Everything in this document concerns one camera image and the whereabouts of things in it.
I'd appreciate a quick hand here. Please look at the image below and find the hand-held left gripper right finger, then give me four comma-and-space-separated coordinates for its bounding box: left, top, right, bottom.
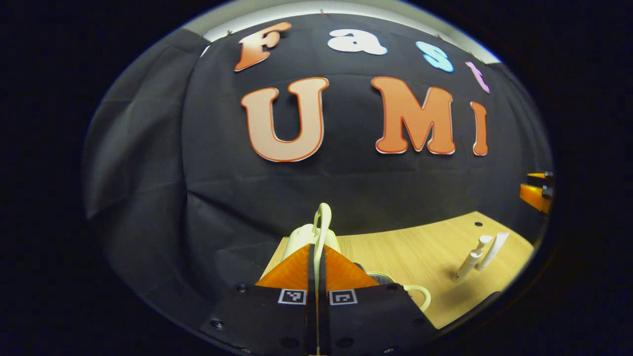
316, 245, 438, 356

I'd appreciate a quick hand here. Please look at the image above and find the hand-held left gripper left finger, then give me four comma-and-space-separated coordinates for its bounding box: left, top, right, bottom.
200, 243, 317, 356

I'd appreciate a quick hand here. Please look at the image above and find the white squeeze tube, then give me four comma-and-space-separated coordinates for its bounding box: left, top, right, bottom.
476, 232, 510, 271

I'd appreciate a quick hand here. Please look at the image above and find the pale yellow suitcase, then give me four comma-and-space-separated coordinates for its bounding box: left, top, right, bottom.
279, 203, 432, 313

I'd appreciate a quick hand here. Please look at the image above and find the white pump bottle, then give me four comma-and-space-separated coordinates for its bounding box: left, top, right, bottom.
451, 235, 494, 283

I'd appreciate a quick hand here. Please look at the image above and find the black backdrop cloth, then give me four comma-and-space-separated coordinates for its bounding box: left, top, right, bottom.
83, 12, 553, 317

